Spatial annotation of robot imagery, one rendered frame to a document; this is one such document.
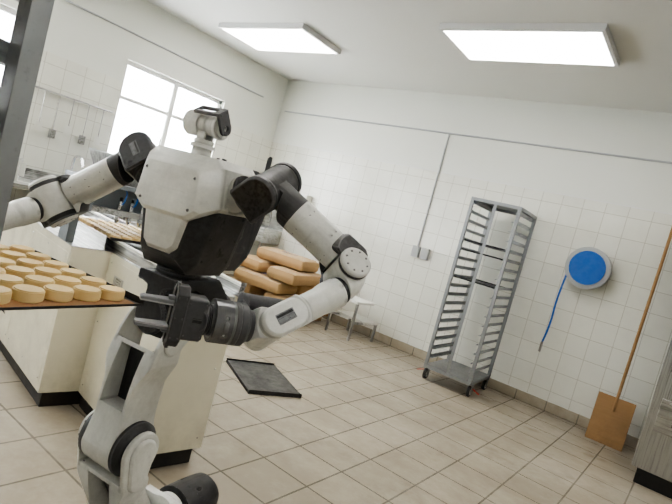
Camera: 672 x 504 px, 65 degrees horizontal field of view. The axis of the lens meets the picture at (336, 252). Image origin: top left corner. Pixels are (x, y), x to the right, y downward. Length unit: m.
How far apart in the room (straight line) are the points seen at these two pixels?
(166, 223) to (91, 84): 4.91
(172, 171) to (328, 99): 6.12
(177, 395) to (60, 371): 0.75
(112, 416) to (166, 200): 0.56
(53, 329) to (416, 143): 4.68
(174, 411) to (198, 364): 0.23
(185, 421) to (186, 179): 1.52
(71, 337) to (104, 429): 1.53
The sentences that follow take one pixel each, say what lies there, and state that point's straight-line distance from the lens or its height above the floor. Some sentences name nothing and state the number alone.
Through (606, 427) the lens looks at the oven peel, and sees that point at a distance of 5.40.
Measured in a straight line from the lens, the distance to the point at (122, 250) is 2.84.
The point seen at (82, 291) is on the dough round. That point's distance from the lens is 1.08.
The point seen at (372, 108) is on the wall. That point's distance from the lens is 6.96.
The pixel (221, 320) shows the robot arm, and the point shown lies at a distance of 1.05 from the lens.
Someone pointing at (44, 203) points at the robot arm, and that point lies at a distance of 1.64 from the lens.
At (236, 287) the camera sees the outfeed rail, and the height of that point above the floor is 0.88.
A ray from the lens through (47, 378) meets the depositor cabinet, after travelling 3.06.
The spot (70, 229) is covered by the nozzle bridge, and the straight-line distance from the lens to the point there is 2.95.
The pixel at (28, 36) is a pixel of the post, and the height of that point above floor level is 1.44.
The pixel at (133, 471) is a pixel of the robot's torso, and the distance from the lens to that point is 1.52.
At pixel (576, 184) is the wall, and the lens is 5.77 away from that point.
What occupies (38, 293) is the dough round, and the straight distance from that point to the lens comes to 1.02.
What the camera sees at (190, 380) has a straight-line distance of 2.54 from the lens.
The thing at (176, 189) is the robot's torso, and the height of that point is 1.27.
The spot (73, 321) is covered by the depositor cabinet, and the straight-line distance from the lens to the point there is 2.98.
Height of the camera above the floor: 1.32
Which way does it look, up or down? 4 degrees down
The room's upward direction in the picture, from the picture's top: 15 degrees clockwise
